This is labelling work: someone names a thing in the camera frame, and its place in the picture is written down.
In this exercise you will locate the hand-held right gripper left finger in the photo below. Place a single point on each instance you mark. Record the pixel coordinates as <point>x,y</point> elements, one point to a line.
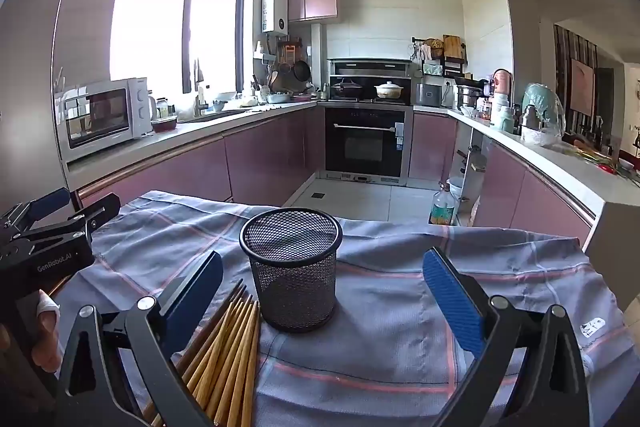
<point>197,292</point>

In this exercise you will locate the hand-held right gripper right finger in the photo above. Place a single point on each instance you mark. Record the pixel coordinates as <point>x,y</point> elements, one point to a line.
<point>450,297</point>

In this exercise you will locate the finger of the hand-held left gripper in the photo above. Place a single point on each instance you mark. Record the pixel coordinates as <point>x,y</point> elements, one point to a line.
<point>97,212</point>
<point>50,203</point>

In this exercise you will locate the bundle of wooden chopsticks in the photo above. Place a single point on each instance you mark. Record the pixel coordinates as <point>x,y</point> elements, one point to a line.
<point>235,357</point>

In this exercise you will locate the black mesh utensil holder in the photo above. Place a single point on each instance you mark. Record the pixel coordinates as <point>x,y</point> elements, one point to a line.
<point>295,287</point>

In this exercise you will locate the person's left hand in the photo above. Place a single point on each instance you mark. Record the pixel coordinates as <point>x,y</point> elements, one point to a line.
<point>49,337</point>

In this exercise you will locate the cooking oil bottle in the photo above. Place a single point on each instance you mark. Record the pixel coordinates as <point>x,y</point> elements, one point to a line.
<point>441,209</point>

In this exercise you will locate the grey plaid tablecloth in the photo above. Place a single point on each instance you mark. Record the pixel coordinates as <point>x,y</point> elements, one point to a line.
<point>380,357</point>

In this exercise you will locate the white microwave oven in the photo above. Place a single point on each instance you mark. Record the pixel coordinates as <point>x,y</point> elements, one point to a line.
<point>105,112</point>

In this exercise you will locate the white bucket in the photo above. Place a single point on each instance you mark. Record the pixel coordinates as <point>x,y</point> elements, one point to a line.
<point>456,189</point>

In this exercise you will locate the red lidded bowl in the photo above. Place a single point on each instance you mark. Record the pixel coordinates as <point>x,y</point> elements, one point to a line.
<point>164,124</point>

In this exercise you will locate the pink base cabinets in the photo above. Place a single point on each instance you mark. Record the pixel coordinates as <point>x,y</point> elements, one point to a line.
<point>250,157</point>
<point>525,192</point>

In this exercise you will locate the steel sink faucet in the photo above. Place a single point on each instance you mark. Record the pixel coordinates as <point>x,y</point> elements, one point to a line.
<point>201,102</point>

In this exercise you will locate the black built-in oven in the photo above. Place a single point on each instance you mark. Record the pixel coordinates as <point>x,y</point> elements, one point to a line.
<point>365,142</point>

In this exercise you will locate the mint canister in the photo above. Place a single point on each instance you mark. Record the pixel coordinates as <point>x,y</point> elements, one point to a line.
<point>502,119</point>

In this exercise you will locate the steel stockpot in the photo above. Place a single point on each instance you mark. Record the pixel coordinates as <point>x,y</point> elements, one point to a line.
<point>470,97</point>

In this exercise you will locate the kitchen window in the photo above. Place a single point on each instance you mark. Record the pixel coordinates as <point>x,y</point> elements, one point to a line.
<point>150,17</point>

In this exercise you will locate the metal bowl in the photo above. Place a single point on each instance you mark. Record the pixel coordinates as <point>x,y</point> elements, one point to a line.
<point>280,97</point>

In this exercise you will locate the white clay pot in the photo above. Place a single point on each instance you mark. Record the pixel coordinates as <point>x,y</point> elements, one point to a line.
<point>390,90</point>

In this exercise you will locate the pink electric kettle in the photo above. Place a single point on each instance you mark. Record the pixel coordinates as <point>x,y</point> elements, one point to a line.
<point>502,84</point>

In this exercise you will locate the black cooking pot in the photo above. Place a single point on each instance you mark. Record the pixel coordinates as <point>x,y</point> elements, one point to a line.
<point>347,89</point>

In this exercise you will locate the steel range hood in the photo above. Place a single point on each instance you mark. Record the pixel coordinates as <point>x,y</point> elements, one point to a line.
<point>370,67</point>

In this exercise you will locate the black frying pan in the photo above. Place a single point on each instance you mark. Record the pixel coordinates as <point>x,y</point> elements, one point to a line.
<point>301,70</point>

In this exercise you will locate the wooden cutting board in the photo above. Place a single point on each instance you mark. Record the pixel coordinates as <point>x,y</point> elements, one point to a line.
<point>452,47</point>

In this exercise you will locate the black wall rack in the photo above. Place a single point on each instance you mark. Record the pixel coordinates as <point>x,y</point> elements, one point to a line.
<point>440,64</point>

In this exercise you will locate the framed wall picture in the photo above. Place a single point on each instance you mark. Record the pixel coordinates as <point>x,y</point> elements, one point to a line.
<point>582,87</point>

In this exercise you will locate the white wall water heater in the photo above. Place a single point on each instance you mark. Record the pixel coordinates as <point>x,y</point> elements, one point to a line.
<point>274,9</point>

